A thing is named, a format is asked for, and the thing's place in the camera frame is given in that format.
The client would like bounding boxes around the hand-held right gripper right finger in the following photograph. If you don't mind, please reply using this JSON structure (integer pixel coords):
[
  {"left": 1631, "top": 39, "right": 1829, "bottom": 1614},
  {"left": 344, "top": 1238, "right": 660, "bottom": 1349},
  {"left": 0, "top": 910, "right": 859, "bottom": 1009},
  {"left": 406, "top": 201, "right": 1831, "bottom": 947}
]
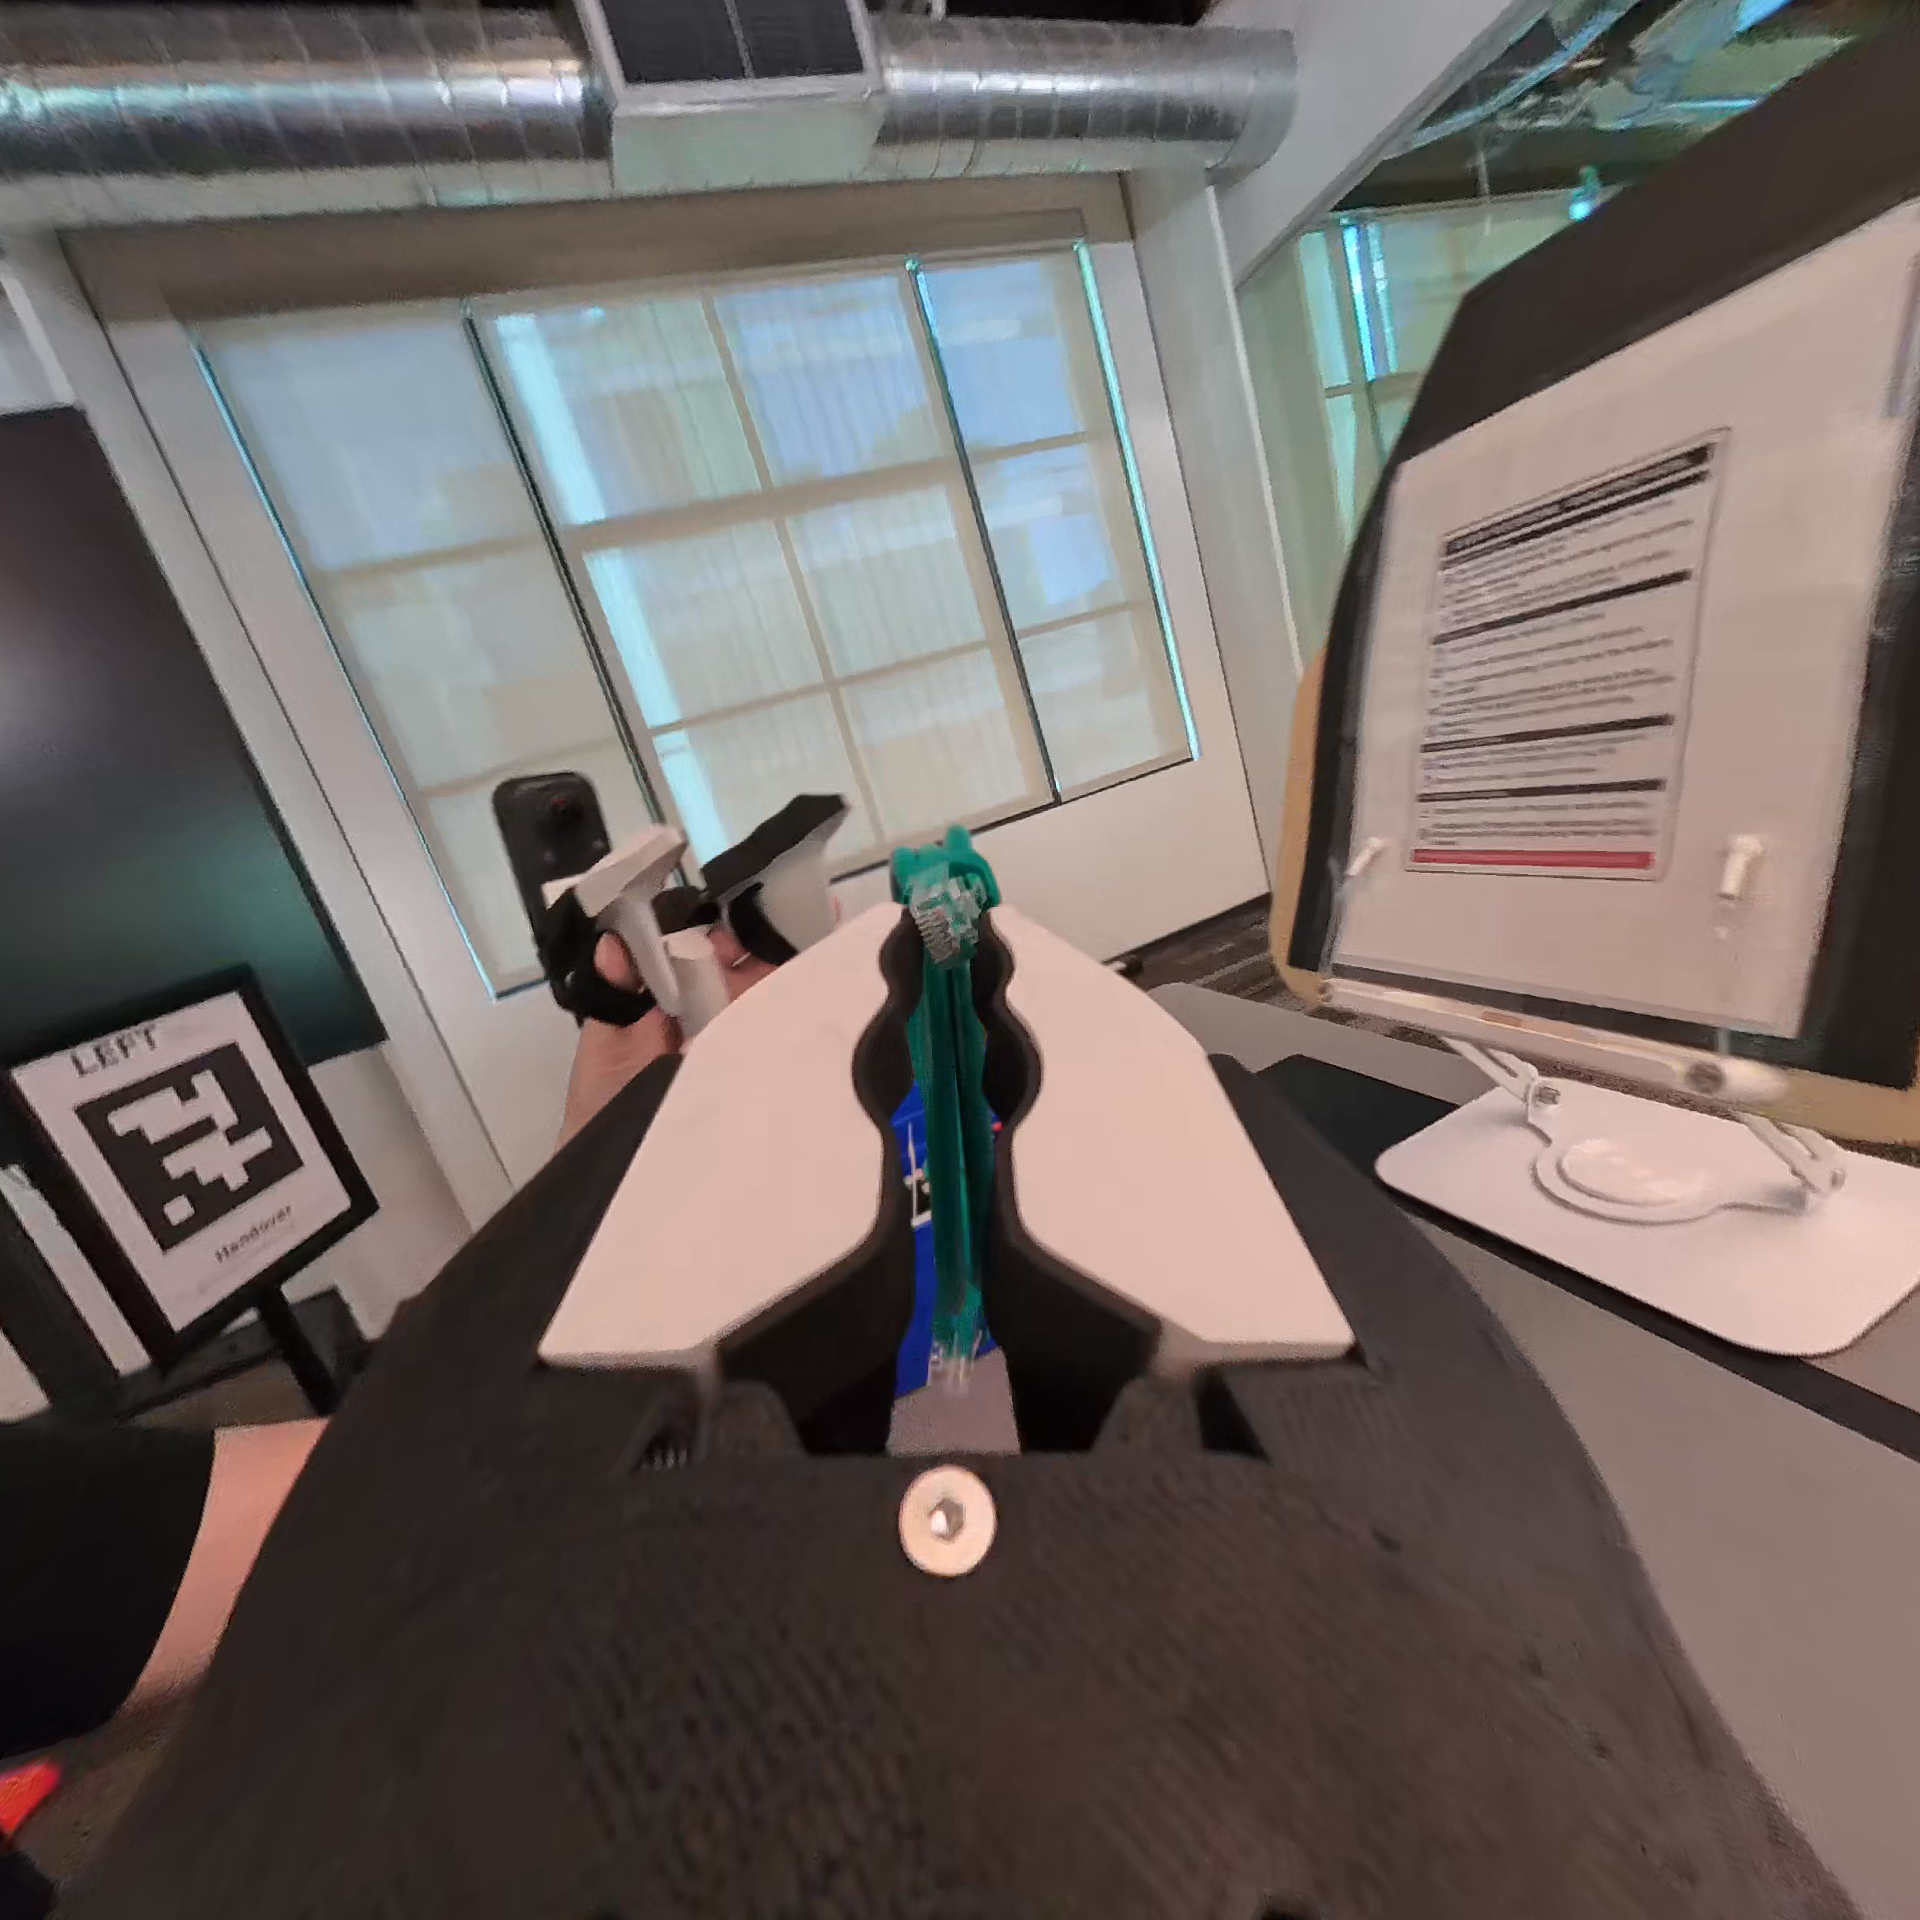
[{"left": 983, "top": 902, "right": 1360, "bottom": 1370}]

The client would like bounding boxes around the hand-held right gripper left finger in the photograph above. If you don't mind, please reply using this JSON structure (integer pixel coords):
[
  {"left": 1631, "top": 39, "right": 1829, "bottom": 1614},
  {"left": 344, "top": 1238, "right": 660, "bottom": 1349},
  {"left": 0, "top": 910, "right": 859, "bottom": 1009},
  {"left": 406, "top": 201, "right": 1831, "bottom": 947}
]
[{"left": 534, "top": 902, "right": 920, "bottom": 1375}]

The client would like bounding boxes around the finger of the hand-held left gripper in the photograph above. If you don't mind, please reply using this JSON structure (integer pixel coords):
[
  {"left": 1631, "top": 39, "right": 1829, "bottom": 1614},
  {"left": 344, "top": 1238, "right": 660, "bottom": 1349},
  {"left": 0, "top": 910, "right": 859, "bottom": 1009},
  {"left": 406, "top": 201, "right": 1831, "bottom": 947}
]
[
  {"left": 699, "top": 795, "right": 853, "bottom": 953},
  {"left": 539, "top": 826, "right": 692, "bottom": 915}
]

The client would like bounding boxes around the green cable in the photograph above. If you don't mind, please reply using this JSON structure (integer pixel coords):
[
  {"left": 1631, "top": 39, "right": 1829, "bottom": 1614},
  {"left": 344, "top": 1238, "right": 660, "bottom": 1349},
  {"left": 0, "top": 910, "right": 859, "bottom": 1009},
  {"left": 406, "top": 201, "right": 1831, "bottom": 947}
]
[{"left": 886, "top": 826, "right": 1004, "bottom": 1395}]

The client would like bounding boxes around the blue plastic bin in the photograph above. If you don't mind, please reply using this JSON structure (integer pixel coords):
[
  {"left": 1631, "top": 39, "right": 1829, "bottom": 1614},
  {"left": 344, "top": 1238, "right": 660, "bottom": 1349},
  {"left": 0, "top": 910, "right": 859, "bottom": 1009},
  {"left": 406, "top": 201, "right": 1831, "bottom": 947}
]
[{"left": 888, "top": 1101, "right": 1007, "bottom": 1401}]

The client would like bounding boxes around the person's left forearm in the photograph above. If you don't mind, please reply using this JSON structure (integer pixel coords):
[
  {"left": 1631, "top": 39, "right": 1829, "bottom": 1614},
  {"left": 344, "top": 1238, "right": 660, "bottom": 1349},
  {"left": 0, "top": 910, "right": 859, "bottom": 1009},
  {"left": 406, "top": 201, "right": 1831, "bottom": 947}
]
[{"left": 141, "top": 1417, "right": 330, "bottom": 1727}]

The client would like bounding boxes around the person's left hand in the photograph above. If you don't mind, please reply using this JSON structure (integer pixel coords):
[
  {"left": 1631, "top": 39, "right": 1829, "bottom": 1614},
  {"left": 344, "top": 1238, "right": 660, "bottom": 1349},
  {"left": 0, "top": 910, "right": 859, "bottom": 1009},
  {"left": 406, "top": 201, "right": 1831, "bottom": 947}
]
[{"left": 558, "top": 927, "right": 782, "bottom": 1149}]

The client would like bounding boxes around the large paned window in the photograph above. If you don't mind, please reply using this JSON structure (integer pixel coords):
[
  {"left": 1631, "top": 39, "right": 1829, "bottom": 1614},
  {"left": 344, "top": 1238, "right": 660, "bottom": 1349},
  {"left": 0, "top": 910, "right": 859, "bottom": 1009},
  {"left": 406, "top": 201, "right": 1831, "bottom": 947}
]
[{"left": 195, "top": 247, "right": 1202, "bottom": 999}]

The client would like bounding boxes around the black framed marker tag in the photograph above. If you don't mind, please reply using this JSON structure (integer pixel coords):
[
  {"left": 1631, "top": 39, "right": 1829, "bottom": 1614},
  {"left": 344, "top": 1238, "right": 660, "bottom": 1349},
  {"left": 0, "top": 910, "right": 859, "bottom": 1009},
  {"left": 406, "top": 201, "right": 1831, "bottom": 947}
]
[{"left": 0, "top": 965, "right": 382, "bottom": 1414}]

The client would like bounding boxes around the white board stand base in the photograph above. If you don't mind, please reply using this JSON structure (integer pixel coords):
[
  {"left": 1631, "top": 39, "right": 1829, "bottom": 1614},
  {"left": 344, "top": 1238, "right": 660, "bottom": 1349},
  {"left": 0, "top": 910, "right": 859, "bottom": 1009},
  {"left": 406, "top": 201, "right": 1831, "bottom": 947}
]
[{"left": 1372, "top": 1035, "right": 1920, "bottom": 1361}]

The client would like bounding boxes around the black framed instruction board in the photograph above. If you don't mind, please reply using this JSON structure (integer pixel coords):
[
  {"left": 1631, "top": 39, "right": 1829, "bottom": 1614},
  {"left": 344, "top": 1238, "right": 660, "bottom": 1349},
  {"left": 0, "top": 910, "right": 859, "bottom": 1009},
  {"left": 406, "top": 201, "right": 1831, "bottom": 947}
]
[{"left": 1268, "top": 15, "right": 1920, "bottom": 1149}]

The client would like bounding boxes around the person's dark clothing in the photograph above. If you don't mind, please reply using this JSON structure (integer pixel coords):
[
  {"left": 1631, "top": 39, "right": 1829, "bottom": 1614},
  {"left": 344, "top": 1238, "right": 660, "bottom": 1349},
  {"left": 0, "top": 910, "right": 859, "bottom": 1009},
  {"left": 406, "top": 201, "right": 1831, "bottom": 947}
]
[{"left": 0, "top": 1421, "right": 213, "bottom": 1758}]

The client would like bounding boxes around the black vent grille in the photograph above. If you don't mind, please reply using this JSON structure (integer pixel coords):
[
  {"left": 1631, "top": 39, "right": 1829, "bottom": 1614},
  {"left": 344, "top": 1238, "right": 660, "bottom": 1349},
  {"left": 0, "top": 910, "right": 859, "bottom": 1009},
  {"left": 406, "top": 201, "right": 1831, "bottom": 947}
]
[{"left": 576, "top": 0, "right": 882, "bottom": 190}]

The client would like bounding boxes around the large black wall screen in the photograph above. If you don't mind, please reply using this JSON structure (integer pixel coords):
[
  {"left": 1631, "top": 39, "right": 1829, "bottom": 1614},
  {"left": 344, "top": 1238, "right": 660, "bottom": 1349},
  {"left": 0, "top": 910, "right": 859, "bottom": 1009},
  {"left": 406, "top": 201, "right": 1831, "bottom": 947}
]
[{"left": 0, "top": 404, "right": 389, "bottom": 1082}]

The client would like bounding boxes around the long round metal duct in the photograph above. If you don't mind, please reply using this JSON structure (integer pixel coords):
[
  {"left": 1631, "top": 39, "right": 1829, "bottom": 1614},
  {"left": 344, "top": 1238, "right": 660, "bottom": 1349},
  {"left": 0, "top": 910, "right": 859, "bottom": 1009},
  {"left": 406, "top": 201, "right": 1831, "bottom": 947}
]
[{"left": 0, "top": 19, "right": 607, "bottom": 225}]

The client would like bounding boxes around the vertical round metal duct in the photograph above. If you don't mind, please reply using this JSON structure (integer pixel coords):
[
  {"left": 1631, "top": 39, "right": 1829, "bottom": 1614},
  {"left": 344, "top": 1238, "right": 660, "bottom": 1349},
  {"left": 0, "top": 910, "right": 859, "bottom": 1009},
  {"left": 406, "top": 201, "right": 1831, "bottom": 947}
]
[{"left": 877, "top": 15, "right": 1299, "bottom": 185}]

